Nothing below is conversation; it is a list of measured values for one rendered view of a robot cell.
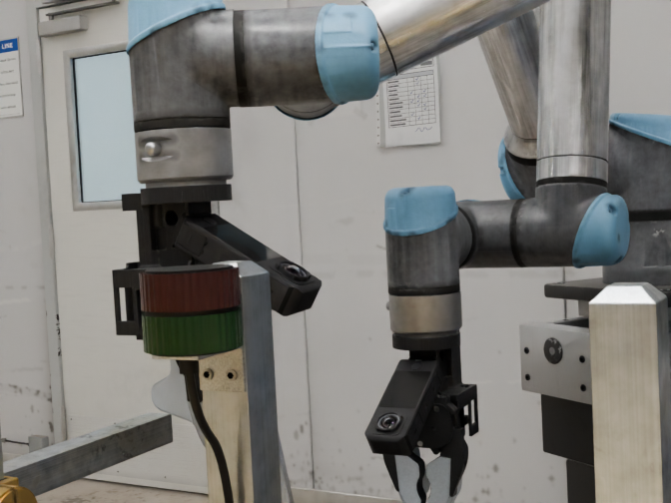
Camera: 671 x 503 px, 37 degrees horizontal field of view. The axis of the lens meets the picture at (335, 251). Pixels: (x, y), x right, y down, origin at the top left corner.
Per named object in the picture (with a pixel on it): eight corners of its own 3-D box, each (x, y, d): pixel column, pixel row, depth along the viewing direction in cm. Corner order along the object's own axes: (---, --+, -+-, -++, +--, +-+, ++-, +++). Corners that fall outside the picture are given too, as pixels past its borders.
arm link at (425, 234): (471, 184, 106) (437, 185, 99) (475, 286, 107) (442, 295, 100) (404, 187, 110) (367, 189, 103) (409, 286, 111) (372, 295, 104)
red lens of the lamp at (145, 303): (180, 300, 65) (178, 266, 65) (259, 300, 62) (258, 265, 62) (120, 311, 60) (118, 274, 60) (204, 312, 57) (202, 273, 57)
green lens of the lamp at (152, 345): (182, 338, 65) (180, 304, 65) (262, 340, 62) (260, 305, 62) (123, 353, 60) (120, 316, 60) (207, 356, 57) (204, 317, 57)
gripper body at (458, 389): (481, 437, 109) (476, 326, 108) (453, 458, 101) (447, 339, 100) (416, 433, 112) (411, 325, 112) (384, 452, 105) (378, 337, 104)
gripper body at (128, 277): (174, 330, 86) (165, 189, 85) (259, 332, 81) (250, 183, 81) (114, 344, 79) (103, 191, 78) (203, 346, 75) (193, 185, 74)
